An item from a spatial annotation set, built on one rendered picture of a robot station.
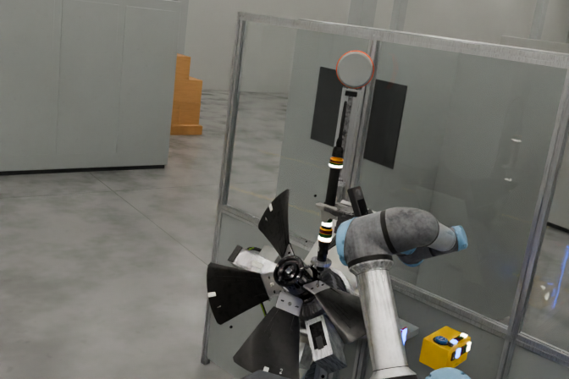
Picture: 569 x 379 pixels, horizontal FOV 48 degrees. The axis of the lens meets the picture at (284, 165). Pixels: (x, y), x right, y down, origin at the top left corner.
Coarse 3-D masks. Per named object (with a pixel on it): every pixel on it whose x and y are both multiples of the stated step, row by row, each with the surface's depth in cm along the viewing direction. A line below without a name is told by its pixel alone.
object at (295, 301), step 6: (282, 294) 217; (288, 294) 218; (288, 300) 217; (294, 300) 218; (300, 300) 219; (276, 306) 215; (282, 306) 216; (288, 306) 216; (294, 306) 217; (300, 306) 218; (294, 312) 216
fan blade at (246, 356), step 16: (272, 320) 212; (288, 320) 214; (256, 336) 209; (272, 336) 210; (288, 336) 212; (240, 352) 207; (256, 352) 207; (272, 352) 208; (288, 352) 209; (256, 368) 205; (272, 368) 206; (288, 368) 206
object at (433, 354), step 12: (432, 336) 216; (444, 336) 217; (456, 336) 218; (468, 336) 219; (432, 348) 212; (444, 348) 209; (456, 348) 212; (420, 360) 215; (432, 360) 212; (444, 360) 209; (456, 360) 215
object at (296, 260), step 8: (288, 256) 220; (296, 256) 218; (280, 264) 220; (288, 264) 218; (296, 264) 218; (304, 264) 216; (280, 272) 218; (296, 272) 215; (304, 272) 214; (312, 272) 225; (280, 280) 217; (288, 280) 215; (296, 280) 213; (312, 280) 222; (320, 280) 222; (288, 288) 215; (296, 288) 215; (296, 296) 222; (304, 296) 221; (312, 296) 220; (304, 304) 221
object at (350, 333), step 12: (336, 288) 216; (324, 300) 207; (336, 300) 208; (348, 300) 209; (336, 312) 203; (348, 312) 203; (360, 312) 203; (336, 324) 199; (348, 324) 199; (360, 324) 199; (348, 336) 196; (360, 336) 196
